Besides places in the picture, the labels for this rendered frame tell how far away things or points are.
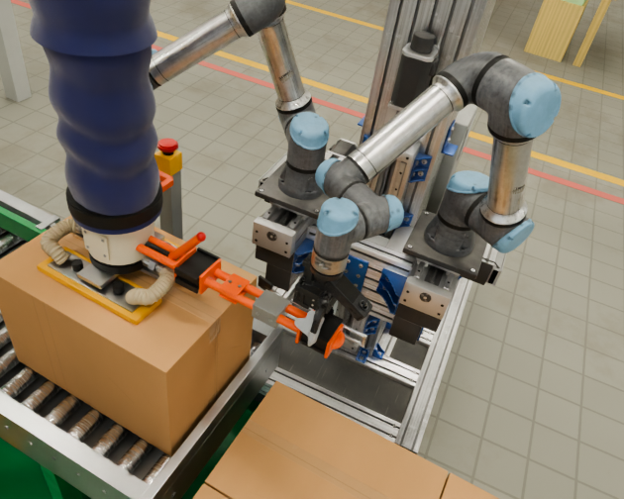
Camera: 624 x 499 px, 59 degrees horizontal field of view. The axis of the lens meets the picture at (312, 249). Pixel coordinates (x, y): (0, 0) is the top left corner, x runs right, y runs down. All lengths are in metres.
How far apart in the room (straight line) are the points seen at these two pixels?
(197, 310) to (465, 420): 1.50
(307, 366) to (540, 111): 1.47
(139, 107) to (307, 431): 1.06
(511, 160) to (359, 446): 0.95
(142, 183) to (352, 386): 1.31
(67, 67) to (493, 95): 0.84
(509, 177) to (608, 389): 1.89
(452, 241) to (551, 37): 5.37
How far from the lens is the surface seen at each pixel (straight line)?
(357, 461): 1.74
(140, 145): 1.29
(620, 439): 2.94
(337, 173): 1.19
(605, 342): 3.32
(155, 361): 1.38
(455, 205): 1.58
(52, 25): 1.17
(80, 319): 1.50
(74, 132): 1.27
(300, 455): 1.72
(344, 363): 2.35
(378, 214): 1.11
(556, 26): 6.84
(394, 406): 2.29
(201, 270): 1.38
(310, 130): 1.64
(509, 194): 1.41
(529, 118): 1.21
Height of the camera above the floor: 2.05
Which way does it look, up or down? 41 degrees down
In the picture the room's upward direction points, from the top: 10 degrees clockwise
